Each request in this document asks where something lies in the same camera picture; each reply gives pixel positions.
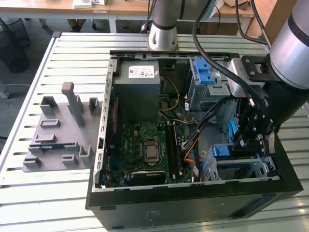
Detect wooden desk white frame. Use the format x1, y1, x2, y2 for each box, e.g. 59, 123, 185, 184
0, 0, 112, 33
108, 0, 256, 37

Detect silver CPU in socket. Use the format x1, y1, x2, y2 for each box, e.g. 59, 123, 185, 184
144, 139, 163, 166

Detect grey parts rack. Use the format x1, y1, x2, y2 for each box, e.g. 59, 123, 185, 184
22, 81, 104, 173

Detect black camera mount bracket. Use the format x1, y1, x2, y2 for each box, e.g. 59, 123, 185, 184
241, 55, 275, 82

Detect green motherboard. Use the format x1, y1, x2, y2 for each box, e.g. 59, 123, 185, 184
106, 122, 194, 188

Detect blue data wire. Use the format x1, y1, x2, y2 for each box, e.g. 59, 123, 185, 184
227, 119, 239, 144

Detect black RAM stick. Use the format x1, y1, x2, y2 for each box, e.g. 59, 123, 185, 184
174, 124, 183, 177

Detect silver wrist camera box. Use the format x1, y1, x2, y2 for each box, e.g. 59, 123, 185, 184
228, 58, 253, 98

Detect black open PC case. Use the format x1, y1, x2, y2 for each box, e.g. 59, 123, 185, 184
84, 50, 304, 230

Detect grey metal floor foot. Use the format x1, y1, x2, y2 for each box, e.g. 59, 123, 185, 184
0, 81, 11, 100

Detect wooden cabinet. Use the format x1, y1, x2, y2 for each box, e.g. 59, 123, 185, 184
246, 0, 300, 49

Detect metal optical drive cage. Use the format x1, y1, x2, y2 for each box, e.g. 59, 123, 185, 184
188, 58, 232, 112

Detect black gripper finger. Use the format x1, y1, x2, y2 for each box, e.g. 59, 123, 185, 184
233, 99, 261, 148
246, 120, 276, 155

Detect black graphics card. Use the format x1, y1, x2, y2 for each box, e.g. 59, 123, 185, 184
130, 170, 167, 187

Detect black mesh waste bin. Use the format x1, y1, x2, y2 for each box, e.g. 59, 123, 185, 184
0, 18, 31, 73

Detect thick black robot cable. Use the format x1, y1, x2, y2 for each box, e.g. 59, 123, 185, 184
193, 0, 270, 108

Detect orange wires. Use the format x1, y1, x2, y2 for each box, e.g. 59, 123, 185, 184
184, 142, 197, 165

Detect black cable bundle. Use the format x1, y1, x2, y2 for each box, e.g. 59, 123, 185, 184
182, 96, 239, 149

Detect thin red wire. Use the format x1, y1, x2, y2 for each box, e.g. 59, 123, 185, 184
108, 98, 118, 148

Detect white box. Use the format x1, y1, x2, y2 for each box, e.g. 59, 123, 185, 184
73, 0, 94, 9

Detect yellow wire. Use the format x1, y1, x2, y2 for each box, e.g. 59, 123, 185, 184
158, 76, 181, 112

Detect blue plastic drive latch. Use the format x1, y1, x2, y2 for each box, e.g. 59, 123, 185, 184
194, 58, 216, 85

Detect hard disk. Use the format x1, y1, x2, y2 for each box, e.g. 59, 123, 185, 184
202, 144, 260, 181

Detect grey power supply unit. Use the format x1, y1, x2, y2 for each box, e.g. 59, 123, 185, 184
112, 60, 162, 124

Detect metal disk bay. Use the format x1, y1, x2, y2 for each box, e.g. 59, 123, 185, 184
201, 142, 276, 182

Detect brown cardboard piece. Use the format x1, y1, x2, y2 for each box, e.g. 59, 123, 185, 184
223, 0, 249, 10

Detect green RAM stick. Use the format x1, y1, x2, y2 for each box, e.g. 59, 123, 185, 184
40, 144, 66, 152

